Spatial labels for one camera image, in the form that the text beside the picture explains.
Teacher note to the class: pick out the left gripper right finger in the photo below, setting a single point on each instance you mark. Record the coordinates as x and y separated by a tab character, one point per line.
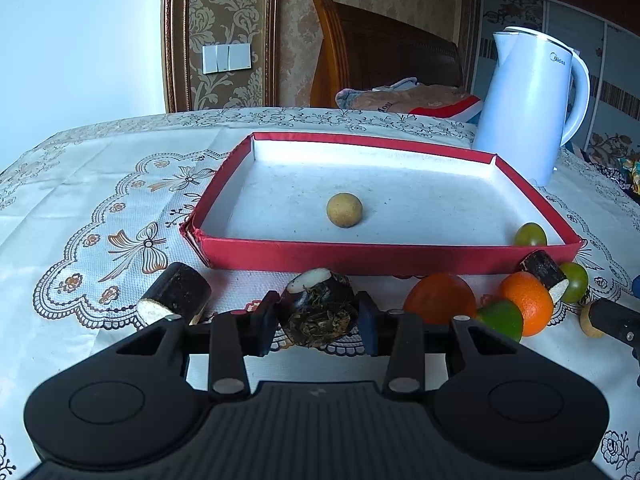
406	340

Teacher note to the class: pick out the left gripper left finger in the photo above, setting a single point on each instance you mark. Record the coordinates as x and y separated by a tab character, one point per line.
169	344

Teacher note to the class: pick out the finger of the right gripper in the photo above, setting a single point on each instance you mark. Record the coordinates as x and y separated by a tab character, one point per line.
617	321

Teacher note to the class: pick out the beige longan fruit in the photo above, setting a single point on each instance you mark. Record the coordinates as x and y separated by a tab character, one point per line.
344	210
585	322

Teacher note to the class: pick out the dark water chestnut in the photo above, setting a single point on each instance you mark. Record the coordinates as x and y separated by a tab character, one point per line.
317	307

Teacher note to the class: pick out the green tomato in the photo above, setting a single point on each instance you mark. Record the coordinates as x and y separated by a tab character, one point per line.
578	281
530	234

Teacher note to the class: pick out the orange tangerine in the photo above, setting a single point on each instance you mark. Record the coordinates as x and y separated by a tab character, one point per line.
440	297
531	298

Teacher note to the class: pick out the dark sugarcane piece left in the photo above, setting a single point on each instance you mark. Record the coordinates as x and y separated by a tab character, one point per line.
179	290

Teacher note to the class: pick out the green cucumber piece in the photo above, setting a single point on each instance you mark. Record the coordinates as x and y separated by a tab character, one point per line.
504	317

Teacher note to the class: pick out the red shallow box tray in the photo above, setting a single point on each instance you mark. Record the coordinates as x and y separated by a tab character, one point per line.
426	208

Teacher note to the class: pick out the white electric kettle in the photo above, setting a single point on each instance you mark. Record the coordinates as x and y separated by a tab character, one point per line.
537	99

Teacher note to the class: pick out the patterned pillow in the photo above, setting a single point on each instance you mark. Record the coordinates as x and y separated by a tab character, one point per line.
409	96

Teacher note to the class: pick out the wooden headboard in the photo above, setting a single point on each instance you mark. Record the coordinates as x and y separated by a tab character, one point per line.
362	50

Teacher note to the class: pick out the white wall switch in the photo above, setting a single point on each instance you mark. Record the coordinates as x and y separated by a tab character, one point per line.
223	58

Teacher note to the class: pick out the gilded wall frame moulding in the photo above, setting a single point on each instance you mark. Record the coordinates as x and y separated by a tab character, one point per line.
176	54

